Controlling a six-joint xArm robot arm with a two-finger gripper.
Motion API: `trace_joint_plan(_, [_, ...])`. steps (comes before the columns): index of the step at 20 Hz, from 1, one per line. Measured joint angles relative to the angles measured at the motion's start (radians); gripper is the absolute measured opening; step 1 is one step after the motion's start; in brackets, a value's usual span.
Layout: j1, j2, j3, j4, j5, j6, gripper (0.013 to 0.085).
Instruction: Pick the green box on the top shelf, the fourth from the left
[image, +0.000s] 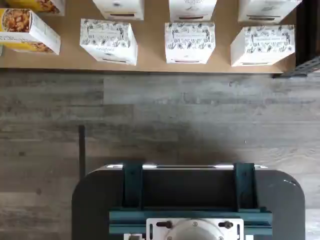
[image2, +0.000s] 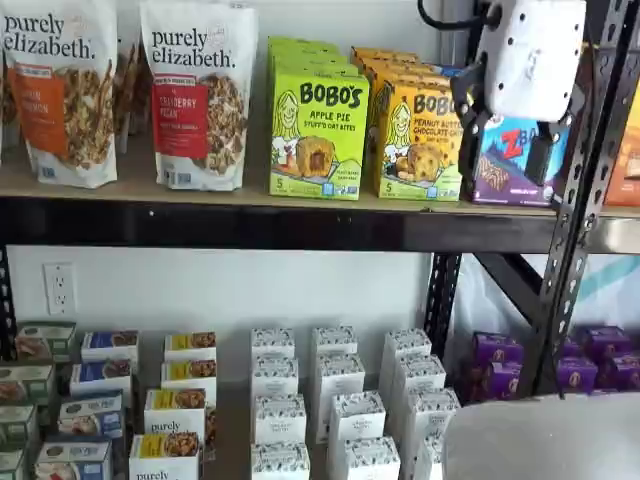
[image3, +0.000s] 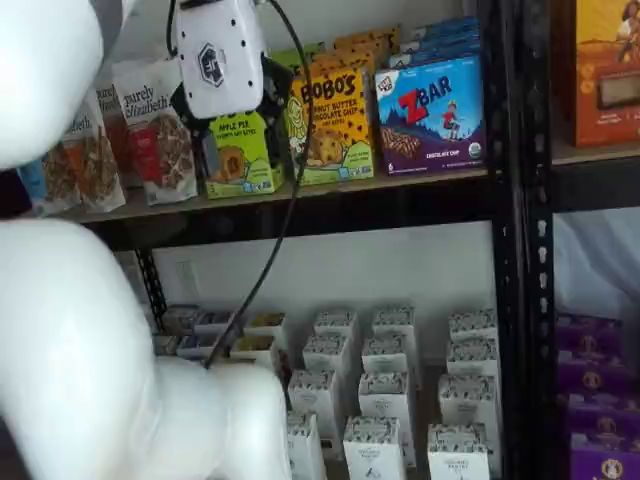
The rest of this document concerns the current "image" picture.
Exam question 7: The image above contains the black metal shelf rack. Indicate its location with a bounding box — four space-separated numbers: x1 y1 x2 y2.
272 0 320 78

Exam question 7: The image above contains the wooden shelf board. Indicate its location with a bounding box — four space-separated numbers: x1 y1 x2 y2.
0 0 298 75

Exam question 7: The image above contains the teal metal crossbeam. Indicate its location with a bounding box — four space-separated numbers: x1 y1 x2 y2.
109 206 273 237

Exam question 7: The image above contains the dark grey robot base cart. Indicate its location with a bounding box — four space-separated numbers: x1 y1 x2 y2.
71 162 307 240

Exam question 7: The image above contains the white mounting plate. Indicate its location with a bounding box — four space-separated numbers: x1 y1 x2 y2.
146 217 245 240

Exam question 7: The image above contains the teal metal bracket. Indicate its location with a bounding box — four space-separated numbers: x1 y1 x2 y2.
233 162 258 210
121 161 144 210

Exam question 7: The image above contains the yellow granola box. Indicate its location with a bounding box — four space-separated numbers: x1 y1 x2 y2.
0 8 62 56
4 0 66 17

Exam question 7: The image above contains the white floral print box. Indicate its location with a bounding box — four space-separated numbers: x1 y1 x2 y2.
79 18 139 67
168 0 218 23
164 21 217 65
229 24 296 68
237 0 304 25
92 0 145 21

